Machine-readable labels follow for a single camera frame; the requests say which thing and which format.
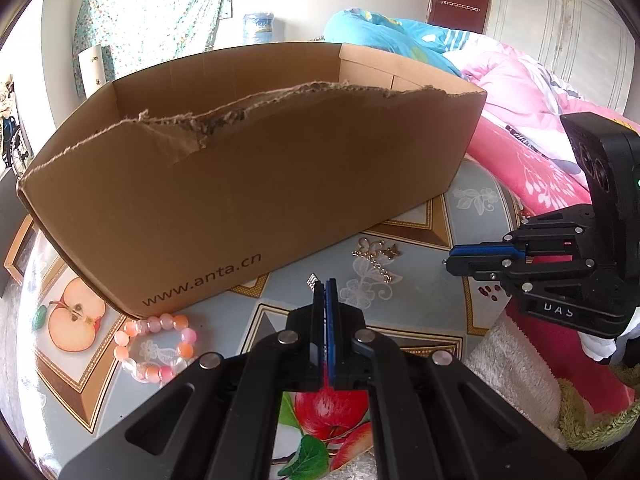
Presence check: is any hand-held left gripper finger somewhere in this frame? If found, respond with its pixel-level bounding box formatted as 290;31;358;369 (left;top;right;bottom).
59;277;327;480
325;279;586;480

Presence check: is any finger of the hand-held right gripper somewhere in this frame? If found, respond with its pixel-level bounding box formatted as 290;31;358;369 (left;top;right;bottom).
444;255;599;295
450;202;596;258

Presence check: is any pink orange bead bracelet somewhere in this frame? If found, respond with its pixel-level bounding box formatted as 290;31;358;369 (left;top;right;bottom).
114;312;197;385

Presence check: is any brown cardboard box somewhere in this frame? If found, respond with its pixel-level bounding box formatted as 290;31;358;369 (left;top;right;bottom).
17;42;488;318

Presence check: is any fruit print tablecloth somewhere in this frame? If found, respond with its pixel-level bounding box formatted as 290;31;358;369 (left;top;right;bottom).
15;157;526;480

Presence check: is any pink floral blanket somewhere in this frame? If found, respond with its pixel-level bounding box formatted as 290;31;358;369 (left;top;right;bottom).
460;110;640;411

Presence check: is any white fleece clothing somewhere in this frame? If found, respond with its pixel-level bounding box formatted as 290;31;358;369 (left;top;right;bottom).
467;317;568;448

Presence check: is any pink white quilt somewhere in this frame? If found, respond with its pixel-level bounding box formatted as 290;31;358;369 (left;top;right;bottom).
442;42;640;171

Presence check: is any olive green fleece cloth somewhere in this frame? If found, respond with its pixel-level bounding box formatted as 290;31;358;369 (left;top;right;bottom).
557;360;640;453

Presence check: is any white panelled wardrobe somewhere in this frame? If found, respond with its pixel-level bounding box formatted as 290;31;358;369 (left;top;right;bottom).
487;0;640;111

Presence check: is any blue patterned quilt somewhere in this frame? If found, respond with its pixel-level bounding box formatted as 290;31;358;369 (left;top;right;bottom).
324;7;483;78

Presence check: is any dark red door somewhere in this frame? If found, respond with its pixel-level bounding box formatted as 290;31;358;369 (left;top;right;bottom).
426;0;495;38

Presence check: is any blue water jug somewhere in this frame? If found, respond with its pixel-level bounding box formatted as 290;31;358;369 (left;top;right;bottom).
242;10;275;46

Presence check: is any beige paper roll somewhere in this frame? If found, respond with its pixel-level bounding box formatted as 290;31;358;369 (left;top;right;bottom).
79;45;116;98

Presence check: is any wheelchair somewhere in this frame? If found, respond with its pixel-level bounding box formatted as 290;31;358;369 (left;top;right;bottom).
0;115;33;176

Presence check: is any green floral curtain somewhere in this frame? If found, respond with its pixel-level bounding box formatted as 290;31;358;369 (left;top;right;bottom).
74;0;233;96

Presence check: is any wooden frame stool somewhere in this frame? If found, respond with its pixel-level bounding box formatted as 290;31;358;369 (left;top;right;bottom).
4;215;36;286

